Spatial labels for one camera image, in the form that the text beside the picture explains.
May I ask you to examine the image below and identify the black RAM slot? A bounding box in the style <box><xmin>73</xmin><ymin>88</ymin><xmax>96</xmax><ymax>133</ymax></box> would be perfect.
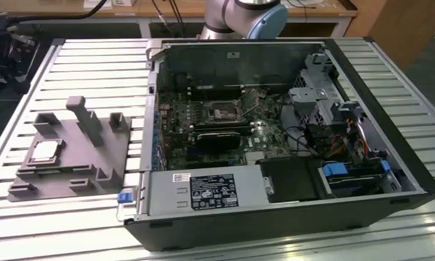
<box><xmin>203</xmin><ymin>86</ymin><xmax>240</xmax><ymax>95</ymax></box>
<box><xmin>194</xmin><ymin>126</ymin><xmax>254</xmax><ymax>135</ymax></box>
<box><xmin>192</xmin><ymin>122</ymin><xmax>254</xmax><ymax>131</ymax></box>
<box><xmin>204</xmin><ymin>92</ymin><xmax>242</xmax><ymax>101</ymax></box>

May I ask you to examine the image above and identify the blue disk carrier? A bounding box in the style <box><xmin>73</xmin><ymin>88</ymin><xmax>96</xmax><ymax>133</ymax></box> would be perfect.
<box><xmin>322</xmin><ymin>161</ymin><xmax>349</xmax><ymax>179</ymax></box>

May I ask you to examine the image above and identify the wooden desk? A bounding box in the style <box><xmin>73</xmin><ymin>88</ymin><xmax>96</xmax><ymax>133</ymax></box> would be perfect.
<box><xmin>0</xmin><ymin>0</ymin><xmax>359</xmax><ymax>39</ymax></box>

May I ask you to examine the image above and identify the black cable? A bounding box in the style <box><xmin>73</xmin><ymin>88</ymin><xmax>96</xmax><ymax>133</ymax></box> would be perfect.
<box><xmin>286</xmin><ymin>126</ymin><xmax>320</xmax><ymax>157</ymax></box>

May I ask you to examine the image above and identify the black plastic shroud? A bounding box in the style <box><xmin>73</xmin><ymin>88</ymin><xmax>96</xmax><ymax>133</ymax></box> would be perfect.
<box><xmin>256</xmin><ymin>157</ymin><xmax>323</xmax><ymax>203</ymax></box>

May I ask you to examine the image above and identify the metal socket cover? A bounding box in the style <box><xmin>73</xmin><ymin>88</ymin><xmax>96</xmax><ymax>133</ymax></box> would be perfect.
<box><xmin>239</xmin><ymin>89</ymin><xmax>267</xmax><ymax>113</ymax></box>

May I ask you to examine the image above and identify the silver CPU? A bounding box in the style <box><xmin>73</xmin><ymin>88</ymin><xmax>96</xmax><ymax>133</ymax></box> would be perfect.
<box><xmin>31</xmin><ymin>140</ymin><xmax>63</xmax><ymax>161</ymax></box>

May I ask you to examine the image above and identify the black graphics card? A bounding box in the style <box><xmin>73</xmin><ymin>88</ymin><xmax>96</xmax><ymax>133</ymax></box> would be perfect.
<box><xmin>195</xmin><ymin>130</ymin><xmax>242</xmax><ymax>151</ymax></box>

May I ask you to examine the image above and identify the silver chipset heatsink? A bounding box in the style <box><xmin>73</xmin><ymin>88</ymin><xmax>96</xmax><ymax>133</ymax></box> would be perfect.
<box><xmin>247</xmin><ymin>151</ymin><xmax>270</xmax><ymax>164</ymax></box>

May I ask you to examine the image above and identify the CPU socket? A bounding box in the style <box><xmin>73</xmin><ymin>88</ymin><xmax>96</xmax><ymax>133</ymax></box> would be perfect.
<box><xmin>207</xmin><ymin>101</ymin><xmax>246</xmax><ymax>123</ymax></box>

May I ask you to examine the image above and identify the grey parts rack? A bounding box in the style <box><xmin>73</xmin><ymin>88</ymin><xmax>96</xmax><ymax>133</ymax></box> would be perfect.
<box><xmin>7</xmin><ymin>95</ymin><xmax>134</xmax><ymax>202</ymax></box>

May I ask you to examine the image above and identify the wooden cabinet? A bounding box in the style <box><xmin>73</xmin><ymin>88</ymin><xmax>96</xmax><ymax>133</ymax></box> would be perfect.
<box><xmin>345</xmin><ymin>0</ymin><xmax>435</xmax><ymax>71</ymax></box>

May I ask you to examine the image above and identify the black hard disk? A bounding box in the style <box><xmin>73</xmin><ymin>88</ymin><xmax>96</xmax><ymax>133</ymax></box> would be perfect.
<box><xmin>324</xmin><ymin>167</ymin><xmax>389</xmax><ymax>195</ymax></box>

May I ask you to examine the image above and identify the orange wire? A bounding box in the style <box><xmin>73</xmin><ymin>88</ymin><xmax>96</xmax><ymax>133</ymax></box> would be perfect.
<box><xmin>358</xmin><ymin>138</ymin><xmax>371</xmax><ymax>156</ymax></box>

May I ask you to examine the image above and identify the thick black hose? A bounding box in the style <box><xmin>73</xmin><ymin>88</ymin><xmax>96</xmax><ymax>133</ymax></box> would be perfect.
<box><xmin>7</xmin><ymin>0</ymin><xmax>108</xmax><ymax>22</ymax></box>

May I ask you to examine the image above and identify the grey power supply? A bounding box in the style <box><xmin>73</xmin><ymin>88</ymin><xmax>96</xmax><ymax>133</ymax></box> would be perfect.
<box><xmin>144</xmin><ymin>165</ymin><xmax>270</xmax><ymax>217</ymax></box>

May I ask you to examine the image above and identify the yellow and red wire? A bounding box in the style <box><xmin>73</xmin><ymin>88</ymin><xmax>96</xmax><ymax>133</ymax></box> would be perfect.
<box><xmin>331</xmin><ymin>136</ymin><xmax>349</xmax><ymax>156</ymax></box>

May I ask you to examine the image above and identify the black PC case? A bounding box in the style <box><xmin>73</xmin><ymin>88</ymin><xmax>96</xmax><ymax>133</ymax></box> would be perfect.
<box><xmin>123</xmin><ymin>37</ymin><xmax>435</xmax><ymax>252</ymax></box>

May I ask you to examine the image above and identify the green motherboard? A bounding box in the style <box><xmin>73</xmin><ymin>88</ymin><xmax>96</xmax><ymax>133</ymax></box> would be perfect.
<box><xmin>155</xmin><ymin>86</ymin><xmax>295</xmax><ymax>171</ymax></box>

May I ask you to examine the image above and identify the metal disk bay cage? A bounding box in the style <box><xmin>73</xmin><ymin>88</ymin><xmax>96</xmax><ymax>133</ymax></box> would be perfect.
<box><xmin>288</xmin><ymin>53</ymin><xmax>367</xmax><ymax>128</ymax></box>

